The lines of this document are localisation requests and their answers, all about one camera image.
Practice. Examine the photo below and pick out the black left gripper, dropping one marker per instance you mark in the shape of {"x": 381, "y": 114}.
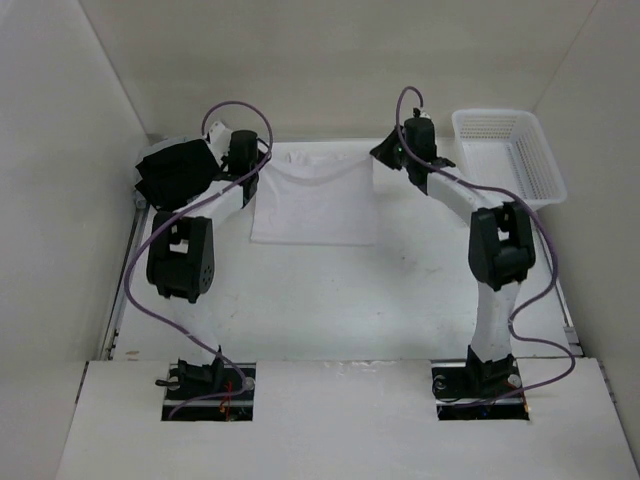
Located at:
{"x": 261, "y": 158}

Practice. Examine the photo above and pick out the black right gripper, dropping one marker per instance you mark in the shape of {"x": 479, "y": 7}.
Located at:
{"x": 383, "y": 151}

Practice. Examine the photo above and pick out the white tank top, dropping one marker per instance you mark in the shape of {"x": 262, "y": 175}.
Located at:
{"x": 316, "y": 199}

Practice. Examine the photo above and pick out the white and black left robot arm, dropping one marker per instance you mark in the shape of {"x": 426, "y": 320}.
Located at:
{"x": 181, "y": 259}

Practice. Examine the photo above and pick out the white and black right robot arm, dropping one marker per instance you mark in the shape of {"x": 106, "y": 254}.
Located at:
{"x": 501, "y": 248}

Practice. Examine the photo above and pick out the folded black tank top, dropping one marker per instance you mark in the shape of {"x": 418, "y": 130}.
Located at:
{"x": 174, "y": 175}

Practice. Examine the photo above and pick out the white plastic basket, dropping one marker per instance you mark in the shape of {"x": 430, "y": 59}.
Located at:
{"x": 508, "y": 149}

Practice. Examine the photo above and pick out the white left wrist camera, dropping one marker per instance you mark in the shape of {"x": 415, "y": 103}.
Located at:
{"x": 218, "y": 139}

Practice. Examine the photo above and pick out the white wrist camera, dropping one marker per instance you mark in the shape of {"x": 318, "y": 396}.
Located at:
{"x": 420, "y": 114}
{"x": 218, "y": 139}

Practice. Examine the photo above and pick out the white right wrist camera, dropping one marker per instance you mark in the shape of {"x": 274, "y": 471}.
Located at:
{"x": 420, "y": 114}

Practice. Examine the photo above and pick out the aluminium right table rail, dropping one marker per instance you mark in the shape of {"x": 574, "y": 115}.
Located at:
{"x": 548, "y": 318}

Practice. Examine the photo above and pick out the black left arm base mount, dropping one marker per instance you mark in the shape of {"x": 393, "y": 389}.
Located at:
{"x": 204, "y": 393}

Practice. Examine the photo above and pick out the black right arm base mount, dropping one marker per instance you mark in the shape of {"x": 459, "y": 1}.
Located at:
{"x": 476, "y": 391}

